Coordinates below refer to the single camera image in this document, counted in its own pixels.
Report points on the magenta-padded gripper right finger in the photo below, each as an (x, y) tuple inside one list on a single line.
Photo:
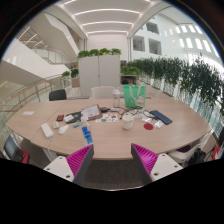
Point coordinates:
[(165, 165)]

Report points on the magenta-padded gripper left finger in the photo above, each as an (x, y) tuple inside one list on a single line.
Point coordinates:
[(58, 166)]

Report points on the clear blue-labelled water bottle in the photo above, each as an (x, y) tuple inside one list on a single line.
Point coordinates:
[(87, 135)]

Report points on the white shell chair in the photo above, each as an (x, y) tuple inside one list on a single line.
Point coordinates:
[(183, 155)]

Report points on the black backpack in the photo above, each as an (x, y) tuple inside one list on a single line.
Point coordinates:
[(197, 157)]

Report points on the white computer mouse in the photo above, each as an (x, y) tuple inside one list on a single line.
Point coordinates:
[(63, 129)]

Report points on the white power strip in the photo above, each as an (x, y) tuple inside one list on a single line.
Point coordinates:
[(47, 130)]

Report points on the small white packet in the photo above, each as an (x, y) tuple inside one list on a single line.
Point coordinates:
[(159, 124)]

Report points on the small white device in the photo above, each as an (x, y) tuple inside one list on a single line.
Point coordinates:
[(56, 125)]

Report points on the flat round red coaster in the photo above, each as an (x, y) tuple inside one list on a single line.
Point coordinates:
[(148, 126)]

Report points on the dark blue keyboard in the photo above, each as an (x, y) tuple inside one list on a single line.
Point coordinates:
[(161, 117)]

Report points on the white card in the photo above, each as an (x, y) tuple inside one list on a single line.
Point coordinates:
[(69, 118)]

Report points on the black notebook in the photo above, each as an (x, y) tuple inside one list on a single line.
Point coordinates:
[(76, 115)]

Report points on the red bag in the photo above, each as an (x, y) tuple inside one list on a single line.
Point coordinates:
[(218, 152)]

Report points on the white mug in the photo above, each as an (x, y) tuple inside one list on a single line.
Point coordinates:
[(127, 121)]

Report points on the white paper sheet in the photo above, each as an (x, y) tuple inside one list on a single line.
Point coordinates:
[(28, 113)]

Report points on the colourful sticker sheet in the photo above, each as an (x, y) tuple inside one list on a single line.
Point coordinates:
[(107, 117)]

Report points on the black office chair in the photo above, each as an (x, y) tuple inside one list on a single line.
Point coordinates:
[(57, 95)]

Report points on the green tote bag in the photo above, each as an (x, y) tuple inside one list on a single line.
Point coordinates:
[(133, 98)]

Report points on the small black pouch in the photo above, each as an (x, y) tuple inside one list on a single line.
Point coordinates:
[(105, 109)]

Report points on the small white charger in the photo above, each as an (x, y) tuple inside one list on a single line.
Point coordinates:
[(114, 109)]

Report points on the glass railing with wooden handrail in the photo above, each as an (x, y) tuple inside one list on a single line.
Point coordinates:
[(30, 91)]

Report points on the clear shaker bottle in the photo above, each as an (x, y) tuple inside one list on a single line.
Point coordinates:
[(116, 99)]

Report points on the row of tall green plants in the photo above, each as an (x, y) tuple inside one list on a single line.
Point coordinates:
[(186, 78)]

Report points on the potted plants in planter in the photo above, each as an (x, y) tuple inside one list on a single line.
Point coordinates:
[(74, 74)]

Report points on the white cabinet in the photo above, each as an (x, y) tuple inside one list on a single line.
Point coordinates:
[(99, 75)]

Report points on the low shelf with plants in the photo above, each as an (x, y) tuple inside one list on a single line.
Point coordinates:
[(130, 70)]

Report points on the green plants atop cabinet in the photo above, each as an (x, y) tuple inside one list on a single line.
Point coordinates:
[(100, 52)]

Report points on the ceiling light strips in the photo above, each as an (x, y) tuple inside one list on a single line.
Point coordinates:
[(106, 23)]

